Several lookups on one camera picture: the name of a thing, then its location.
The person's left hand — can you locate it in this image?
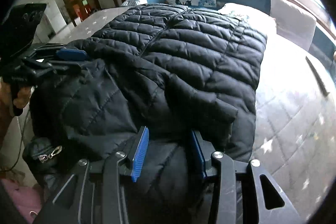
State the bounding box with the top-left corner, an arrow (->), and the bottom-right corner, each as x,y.
0,80 -> 32,119

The black cable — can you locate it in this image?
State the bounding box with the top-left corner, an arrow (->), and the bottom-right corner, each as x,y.
0,109 -> 29,172

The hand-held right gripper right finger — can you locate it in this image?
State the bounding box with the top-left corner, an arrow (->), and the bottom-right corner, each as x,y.
191,130 -> 302,224

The grey flat board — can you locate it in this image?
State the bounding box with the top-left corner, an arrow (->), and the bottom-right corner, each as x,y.
306,55 -> 330,96

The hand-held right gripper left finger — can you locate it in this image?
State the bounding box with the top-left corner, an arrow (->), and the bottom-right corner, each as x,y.
33,126 -> 150,224

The white cushion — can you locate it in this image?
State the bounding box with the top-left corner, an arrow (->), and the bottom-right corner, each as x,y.
270,0 -> 317,51

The white refrigerator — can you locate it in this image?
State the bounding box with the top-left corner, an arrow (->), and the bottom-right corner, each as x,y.
37,0 -> 66,35

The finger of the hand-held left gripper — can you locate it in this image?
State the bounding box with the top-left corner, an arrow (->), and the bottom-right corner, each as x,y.
22,57 -> 82,76
35,46 -> 89,62

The black puffer jacket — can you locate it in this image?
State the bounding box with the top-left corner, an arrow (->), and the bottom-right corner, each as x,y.
22,3 -> 268,224

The pink cloth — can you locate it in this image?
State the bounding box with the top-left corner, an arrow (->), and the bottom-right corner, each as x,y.
0,177 -> 44,224

